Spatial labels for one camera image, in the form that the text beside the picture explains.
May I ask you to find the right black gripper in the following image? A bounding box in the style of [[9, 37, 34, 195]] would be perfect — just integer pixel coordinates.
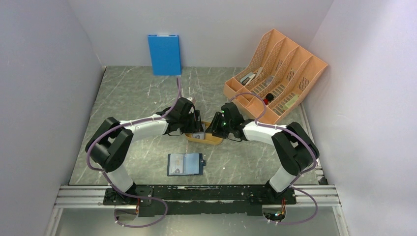
[[205, 112, 233, 139]]

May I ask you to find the orange oval tray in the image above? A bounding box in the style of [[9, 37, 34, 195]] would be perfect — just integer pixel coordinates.
[[185, 121, 223, 145]]

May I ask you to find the navy blue card holder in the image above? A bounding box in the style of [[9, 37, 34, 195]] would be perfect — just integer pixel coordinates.
[[167, 153, 207, 177]]

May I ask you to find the silver VIP card stack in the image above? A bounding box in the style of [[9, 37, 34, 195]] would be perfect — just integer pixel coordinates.
[[191, 132, 205, 140]]

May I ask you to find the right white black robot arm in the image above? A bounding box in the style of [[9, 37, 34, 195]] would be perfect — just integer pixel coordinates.
[[207, 102, 320, 204]]

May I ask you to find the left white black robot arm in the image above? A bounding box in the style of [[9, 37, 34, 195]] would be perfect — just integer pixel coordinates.
[[85, 97, 202, 205]]

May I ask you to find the grey stapler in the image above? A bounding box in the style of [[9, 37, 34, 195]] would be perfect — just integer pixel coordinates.
[[239, 72, 256, 85]]

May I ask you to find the red black stamp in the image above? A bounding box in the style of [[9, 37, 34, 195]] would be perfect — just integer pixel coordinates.
[[263, 93, 274, 105]]

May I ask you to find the grey item in organizer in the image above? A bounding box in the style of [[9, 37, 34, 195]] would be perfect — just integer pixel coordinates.
[[263, 75, 274, 86]]

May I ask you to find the green sticky note pad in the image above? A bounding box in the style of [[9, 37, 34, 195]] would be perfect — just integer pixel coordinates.
[[283, 94, 299, 111]]

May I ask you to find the orange desk file organizer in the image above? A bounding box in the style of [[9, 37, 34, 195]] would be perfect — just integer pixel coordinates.
[[224, 29, 328, 124]]

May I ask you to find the blue folder box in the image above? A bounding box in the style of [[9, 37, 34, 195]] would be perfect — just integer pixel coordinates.
[[148, 34, 181, 76]]

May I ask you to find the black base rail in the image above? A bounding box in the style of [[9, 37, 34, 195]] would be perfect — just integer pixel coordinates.
[[102, 184, 297, 217]]

